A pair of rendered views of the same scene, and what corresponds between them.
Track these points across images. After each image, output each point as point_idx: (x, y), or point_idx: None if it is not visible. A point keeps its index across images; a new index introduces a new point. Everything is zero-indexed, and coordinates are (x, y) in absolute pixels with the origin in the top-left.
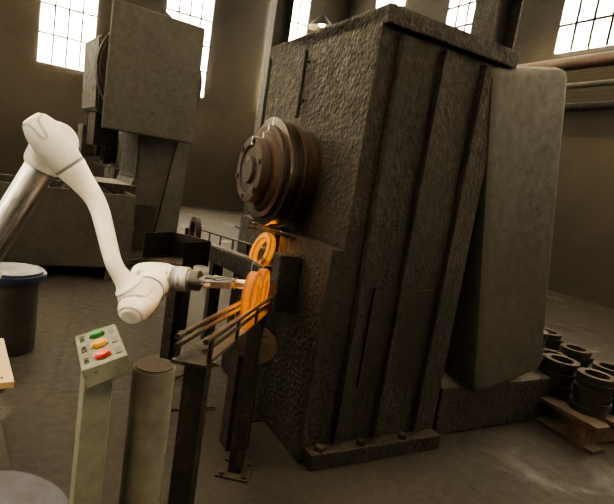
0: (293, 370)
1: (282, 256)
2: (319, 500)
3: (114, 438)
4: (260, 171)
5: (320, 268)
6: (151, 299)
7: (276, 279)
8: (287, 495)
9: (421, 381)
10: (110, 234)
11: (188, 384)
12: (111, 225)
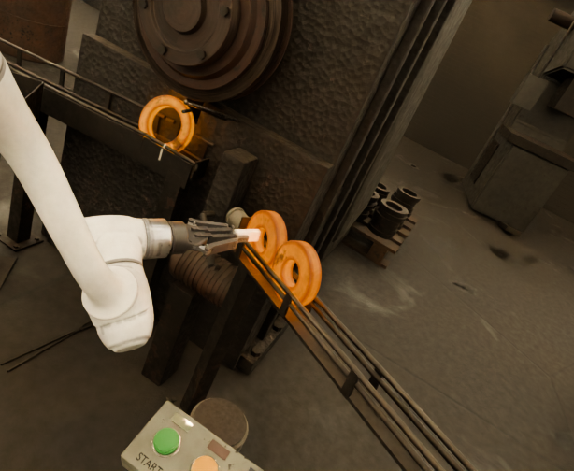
0: None
1: (245, 164)
2: (278, 408)
3: (10, 432)
4: (226, 30)
5: (298, 184)
6: (151, 305)
7: (231, 192)
8: (252, 417)
9: (319, 255)
10: (81, 221)
11: None
12: (75, 199)
